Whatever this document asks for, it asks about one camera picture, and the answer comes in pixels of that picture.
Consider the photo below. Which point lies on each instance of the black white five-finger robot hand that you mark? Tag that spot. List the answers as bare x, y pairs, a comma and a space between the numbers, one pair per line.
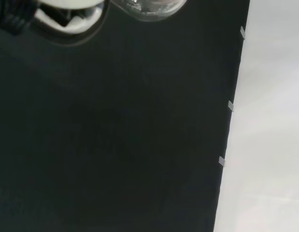
74, 24

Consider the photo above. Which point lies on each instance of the grey tape strip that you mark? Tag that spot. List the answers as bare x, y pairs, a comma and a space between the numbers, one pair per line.
231, 106
222, 161
242, 32

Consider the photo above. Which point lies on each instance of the black bench cloth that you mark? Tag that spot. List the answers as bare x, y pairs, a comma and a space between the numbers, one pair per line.
115, 133

